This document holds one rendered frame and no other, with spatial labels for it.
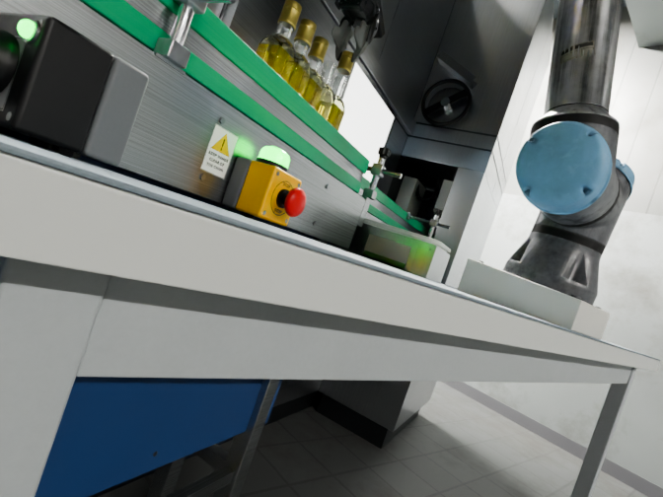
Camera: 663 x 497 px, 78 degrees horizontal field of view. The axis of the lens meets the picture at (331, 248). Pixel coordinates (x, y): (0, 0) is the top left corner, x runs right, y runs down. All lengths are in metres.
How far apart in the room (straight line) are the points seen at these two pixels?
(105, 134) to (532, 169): 0.53
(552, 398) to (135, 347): 3.12
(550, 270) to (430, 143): 1.25
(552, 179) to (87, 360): 0.58
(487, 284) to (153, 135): 0.56
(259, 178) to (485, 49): 1.62
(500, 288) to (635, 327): 2.45
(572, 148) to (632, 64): 3.16
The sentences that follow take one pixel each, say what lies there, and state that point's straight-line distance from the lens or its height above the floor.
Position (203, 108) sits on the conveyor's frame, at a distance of 0.54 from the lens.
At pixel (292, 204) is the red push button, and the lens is 0.54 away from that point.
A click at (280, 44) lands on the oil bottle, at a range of 0.84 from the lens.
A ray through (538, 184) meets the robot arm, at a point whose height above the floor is 0.93.
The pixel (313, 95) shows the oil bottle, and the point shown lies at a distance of 0.93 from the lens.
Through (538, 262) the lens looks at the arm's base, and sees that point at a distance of 0.76.
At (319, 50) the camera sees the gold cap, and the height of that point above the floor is 1.13.
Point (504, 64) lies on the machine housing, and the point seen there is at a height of 1.70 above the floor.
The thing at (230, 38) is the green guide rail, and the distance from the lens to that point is 0.59.
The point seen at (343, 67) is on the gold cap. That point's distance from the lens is 1.06.
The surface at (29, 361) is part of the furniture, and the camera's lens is 0.22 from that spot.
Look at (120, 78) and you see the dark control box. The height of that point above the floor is 0.82.
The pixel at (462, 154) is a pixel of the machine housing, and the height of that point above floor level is 1.30.
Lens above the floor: 0.75
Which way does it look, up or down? 1 degrees down
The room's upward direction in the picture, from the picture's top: 19 degrees clockwise
